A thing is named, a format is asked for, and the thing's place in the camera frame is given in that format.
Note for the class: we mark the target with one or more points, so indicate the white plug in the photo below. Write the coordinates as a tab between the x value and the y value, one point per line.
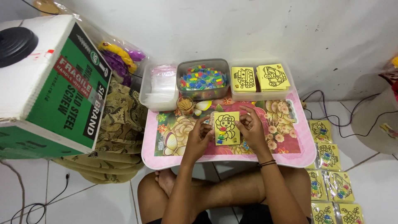
303	104

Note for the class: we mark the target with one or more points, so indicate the stack of yellow tank cards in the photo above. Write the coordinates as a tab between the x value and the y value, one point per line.
243	79

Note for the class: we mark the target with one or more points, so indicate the rows of bagged yellow cards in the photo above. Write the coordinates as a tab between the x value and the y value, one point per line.
329	174

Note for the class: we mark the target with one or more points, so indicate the person's right hand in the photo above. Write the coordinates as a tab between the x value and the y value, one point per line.
256	133

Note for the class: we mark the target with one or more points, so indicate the black wrist bands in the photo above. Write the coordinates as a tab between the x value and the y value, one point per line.
266	163

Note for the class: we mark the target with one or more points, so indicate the glass cup of toothpicks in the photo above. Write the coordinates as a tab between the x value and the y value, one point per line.
186	105

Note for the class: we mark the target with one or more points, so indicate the black round ribbed disc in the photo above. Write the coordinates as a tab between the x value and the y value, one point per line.
15	45

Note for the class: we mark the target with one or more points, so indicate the beige round hat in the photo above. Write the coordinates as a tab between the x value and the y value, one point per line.
376	124

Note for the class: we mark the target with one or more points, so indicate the yellow sheep sand art card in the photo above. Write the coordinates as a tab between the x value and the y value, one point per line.
228	127

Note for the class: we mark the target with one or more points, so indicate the person's left hand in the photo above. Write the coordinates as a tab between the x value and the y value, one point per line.
195	140

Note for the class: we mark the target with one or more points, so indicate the stack of yellow car cards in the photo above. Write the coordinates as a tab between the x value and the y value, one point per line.
273	77

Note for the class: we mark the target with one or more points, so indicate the green and white cardboard box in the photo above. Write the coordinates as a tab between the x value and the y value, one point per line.
62	90

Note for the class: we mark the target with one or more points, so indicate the plastic bag of purple toys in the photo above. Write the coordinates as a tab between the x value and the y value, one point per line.
124	59

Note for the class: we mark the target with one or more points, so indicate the black shorts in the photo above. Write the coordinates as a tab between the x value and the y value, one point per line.
255	216

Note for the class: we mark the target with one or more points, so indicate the clear tub holding yellow cards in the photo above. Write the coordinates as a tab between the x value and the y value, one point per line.
264	93

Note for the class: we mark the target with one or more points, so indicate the clear tub of zip bags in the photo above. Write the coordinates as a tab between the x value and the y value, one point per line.
158	88

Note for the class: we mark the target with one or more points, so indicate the person's legs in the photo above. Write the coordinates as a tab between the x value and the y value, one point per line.
230	189

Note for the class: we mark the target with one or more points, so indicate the strip of coloured sand packets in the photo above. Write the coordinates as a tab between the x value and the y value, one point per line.
221	135

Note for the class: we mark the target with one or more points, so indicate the pink floral lap table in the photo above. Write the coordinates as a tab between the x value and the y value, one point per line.
279	137

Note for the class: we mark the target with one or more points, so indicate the red and yellow heap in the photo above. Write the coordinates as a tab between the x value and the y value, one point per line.
392	74

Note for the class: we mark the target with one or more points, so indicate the brown batik cloth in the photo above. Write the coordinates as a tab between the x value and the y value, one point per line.
121	130

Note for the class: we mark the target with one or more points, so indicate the grey tub of coloured packets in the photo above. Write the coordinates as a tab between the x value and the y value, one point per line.
202	79

